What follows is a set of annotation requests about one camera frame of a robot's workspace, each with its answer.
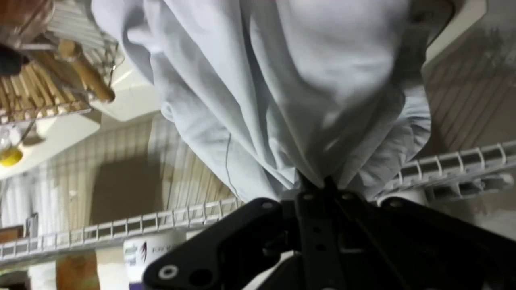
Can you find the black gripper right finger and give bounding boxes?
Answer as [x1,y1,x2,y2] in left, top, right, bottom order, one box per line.
[324,179,516,290]

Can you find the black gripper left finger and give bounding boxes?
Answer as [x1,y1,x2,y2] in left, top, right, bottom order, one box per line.
[142,179,345,290]

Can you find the light grey clothing item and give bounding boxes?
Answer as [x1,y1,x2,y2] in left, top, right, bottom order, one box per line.
[88,0,434,203]

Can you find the tall white spray can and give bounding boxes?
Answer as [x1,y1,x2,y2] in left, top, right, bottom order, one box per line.
[95,232,187,290]

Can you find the brown wicker basket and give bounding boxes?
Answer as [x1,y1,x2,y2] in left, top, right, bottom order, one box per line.
[0,0,122,126]

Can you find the white wire shelf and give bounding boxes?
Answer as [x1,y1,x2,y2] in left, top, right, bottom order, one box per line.
[0,141,516,265]

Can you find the wooden spoon handle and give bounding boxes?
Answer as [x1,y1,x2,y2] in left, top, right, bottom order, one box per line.
[55,39,117,104]

